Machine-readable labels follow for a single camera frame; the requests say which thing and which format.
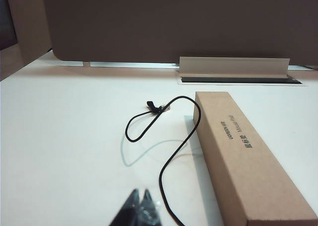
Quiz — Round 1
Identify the black charging cable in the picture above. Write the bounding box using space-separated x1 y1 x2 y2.
125 95 202 226

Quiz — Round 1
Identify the grey desk divider panel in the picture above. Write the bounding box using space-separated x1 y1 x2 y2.
41 0 318 63

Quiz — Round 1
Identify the beige pillar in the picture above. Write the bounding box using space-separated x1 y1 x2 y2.
4 0 53 68

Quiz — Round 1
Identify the long brown cardboard box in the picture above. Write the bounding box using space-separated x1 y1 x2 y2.
193 91 318 226

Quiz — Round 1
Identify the white cable port flap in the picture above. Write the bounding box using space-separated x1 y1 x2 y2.
178 56 292 80

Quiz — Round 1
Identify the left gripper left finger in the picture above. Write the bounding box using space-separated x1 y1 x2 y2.
108 188 142 226

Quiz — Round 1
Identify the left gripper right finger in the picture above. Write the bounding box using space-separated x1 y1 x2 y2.
135 188 162 226

